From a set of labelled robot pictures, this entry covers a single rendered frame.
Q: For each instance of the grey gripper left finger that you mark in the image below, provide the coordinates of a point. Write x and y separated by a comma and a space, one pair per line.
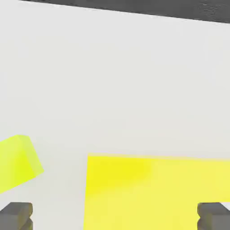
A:
14, 216

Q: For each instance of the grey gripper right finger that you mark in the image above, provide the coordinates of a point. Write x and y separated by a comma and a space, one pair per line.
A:
213, 217

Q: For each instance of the large yellow box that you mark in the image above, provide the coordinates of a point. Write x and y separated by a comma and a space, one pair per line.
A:
152, 188

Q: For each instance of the large lime green box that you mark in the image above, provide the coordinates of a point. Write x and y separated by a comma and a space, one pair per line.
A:
16, 161

